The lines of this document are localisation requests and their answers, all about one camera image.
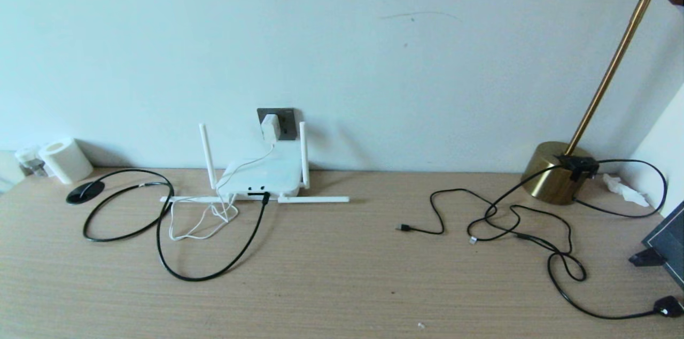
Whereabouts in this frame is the clear plastic jar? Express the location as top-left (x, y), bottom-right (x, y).
top-left (15, 145), bottom-right (48, 178)

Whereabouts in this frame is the black ethernet cable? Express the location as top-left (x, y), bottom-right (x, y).
top-left (82, 169), bottom-right (271, 282)

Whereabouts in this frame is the black round desk grommet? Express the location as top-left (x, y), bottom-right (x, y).
top-left (66, 181), bottom-right (106, 205)

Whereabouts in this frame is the black lamp cord with plug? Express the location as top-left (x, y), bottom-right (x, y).
top-left (467, 155), bottom-right (684, 321)

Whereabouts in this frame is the black USB cable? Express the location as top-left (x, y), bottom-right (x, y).
top-left (396, 188), bottom-right (575, 255)

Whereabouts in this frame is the crumpled white tissue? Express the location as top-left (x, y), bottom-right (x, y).
top-left (602, 173), bottom-right (650, 207)

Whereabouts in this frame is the white power adapter with cord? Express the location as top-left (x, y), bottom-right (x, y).
top-left (169, 113), bottom-right (281, 242)

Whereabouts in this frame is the white paper roll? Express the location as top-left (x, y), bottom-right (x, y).
top-left (38, 138), bottom-right (94, 185)

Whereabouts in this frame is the white router with antennas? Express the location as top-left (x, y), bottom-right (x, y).
top-left (160, 121), bottom-right (351, 206)

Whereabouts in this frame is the black clip stand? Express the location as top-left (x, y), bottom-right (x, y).
top-left (628, 247), bottom-right (669, 267)

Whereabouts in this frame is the dark teal printed box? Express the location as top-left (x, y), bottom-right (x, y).
top-left (643, 201), bottom-right (684, 291)

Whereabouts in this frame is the grey wall socket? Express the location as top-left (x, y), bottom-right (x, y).
top-left (256, 107), bottom-right (298, 141)

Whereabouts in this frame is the brass desk lamp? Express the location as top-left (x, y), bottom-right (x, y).
top-left (521, 0), bottom-right (684, 206)

